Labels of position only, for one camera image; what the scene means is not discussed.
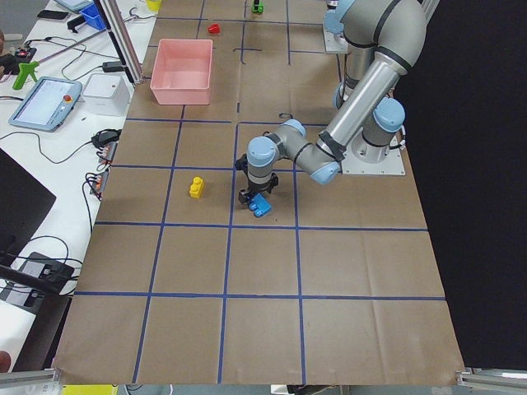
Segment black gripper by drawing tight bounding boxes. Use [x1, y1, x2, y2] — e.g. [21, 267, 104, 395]
[238, 173, 278, 206]

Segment aluminium frame post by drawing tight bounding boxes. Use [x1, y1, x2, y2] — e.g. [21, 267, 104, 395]
[94, 0, 143, 85]

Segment teach pendant tablet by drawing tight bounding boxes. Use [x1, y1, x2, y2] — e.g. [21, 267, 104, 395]
[8, 77, 83, 132]

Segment black laptop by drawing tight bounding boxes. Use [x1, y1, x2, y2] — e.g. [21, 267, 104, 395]
[1, 150, 56, 255]

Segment blue plastic bin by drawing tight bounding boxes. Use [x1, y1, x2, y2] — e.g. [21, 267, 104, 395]
[80, 3, 106, 30]

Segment black smartphone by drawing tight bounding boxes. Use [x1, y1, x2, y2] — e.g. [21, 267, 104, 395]
[37, 9, 69, 21]

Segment pink plastic box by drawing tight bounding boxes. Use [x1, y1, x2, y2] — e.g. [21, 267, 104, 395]
[150, 39, 213, 105]

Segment black computer mouse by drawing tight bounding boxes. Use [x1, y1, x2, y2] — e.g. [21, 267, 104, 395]
[91, 128, 122, 148]

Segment red toy block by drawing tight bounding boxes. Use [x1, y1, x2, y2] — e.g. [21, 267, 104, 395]
[208, 23, 222, 35]

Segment green plastic gun tool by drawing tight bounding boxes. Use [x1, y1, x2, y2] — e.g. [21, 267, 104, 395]
[12, 61, 40, 91]

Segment green toy block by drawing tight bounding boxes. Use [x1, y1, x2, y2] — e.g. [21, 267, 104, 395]
[251, 0, 264, 14]

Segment white cube device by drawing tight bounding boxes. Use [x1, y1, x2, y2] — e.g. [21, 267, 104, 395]
[82, 73, 130, 116]

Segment blue toy block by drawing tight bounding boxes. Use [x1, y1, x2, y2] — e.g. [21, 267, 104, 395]
[249, 193, 272, 218]

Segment yellow toy block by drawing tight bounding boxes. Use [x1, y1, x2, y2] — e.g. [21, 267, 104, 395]
[189, 176, 205, 199]

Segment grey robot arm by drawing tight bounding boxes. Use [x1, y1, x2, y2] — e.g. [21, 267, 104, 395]
[236, 1, 427, 205]
[323, 0, 348, 54]

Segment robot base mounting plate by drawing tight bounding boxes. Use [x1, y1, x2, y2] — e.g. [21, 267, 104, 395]
[341, 123, 406, 176]

